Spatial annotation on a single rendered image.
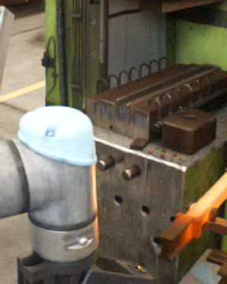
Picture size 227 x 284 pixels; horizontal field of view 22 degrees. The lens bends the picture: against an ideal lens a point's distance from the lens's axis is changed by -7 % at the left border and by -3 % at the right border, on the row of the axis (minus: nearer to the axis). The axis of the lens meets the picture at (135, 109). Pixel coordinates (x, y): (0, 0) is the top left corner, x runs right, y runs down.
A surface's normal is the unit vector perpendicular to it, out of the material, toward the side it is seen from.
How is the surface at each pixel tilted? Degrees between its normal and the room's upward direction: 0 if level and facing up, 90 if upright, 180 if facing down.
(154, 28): 90
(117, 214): 90
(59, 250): 90
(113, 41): 90
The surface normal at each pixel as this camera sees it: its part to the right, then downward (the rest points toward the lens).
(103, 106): -0.62, 0.27
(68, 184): 0.48, 0.32
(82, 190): 0.68, 0.27
